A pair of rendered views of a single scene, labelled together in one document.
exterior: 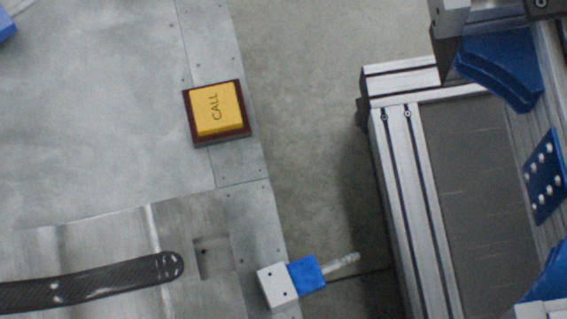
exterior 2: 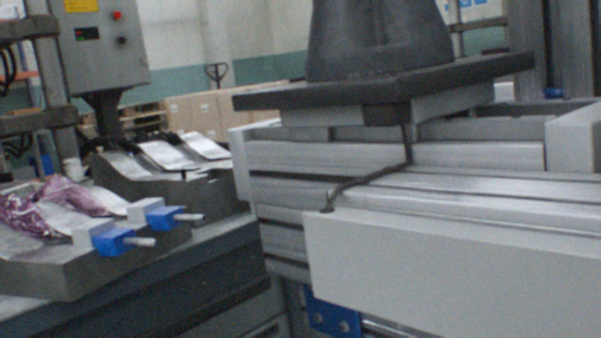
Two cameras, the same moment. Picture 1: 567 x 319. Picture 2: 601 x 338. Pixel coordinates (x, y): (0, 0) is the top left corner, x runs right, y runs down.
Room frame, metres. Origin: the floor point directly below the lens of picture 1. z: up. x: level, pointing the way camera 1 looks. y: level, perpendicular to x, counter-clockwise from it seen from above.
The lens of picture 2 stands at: (-0.20, -0.91, 1.06)
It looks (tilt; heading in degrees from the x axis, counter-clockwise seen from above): 11 degrees down; 60
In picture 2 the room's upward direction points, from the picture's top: 9 degrees counter-clockwise
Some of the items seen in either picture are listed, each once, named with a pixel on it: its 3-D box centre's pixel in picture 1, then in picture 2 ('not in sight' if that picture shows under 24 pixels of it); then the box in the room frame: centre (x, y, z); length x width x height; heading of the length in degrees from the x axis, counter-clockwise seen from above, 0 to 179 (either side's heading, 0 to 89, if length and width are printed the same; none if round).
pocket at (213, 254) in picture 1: (215, 259); not in sight; (0.29, 0.08, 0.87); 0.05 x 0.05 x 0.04; 13
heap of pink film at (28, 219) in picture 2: not in sight; (24, 204); (-0.13, 0.13, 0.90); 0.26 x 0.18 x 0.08; 120
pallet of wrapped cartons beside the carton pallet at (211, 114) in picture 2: not in sight; (232, 136); (2.11, 4.15, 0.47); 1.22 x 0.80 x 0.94; 107
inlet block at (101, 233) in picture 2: not in sight; (120, 241); (-0.04, -0.13, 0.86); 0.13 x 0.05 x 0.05; 120
